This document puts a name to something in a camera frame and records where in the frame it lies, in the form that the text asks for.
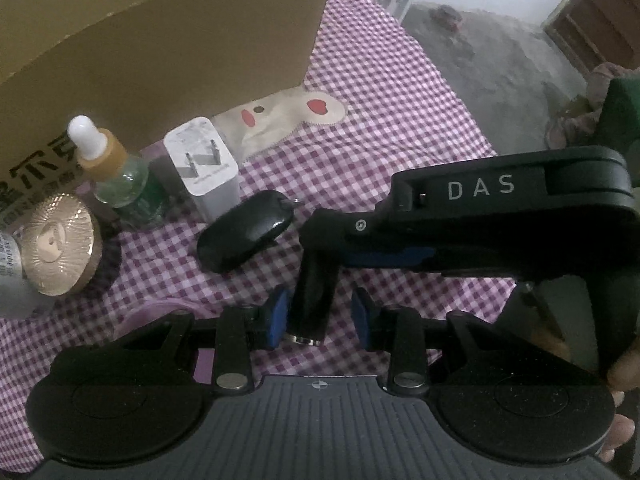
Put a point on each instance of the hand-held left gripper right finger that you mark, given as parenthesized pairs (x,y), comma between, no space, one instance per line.
(361,322)

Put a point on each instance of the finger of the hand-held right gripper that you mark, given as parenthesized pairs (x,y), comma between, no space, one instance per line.
(345,230)
(380,258)

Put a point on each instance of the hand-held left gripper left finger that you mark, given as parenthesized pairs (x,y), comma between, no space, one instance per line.
(276,317)

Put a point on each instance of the black cylindrical tube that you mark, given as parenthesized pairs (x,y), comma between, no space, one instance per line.
(312,300)

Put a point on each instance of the white charger plug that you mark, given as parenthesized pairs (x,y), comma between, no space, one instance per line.
(215,195)

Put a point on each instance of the cardboard box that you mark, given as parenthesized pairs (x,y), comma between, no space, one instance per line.
(175,45)

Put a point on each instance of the person's right hand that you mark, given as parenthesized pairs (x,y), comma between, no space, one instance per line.
(624,375)

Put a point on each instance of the black key fob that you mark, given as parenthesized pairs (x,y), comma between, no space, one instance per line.
(240,235)

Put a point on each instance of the pink patterned cloth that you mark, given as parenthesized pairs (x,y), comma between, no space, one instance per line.
(575,115)

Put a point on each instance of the pink checked blanket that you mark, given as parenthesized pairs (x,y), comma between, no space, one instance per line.
(400,110)

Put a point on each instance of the dark green cloth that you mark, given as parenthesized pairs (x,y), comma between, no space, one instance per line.
(622,110)

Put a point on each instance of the green glass dropper bottle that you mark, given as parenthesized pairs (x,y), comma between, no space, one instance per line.
(125,180)

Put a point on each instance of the brown wooden door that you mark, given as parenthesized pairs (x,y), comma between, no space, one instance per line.
(600,20)

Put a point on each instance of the gold lidded round jar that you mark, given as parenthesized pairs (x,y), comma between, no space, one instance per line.
(55,245)

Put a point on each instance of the white plastic bottle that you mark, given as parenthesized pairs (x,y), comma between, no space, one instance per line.
(12,280)

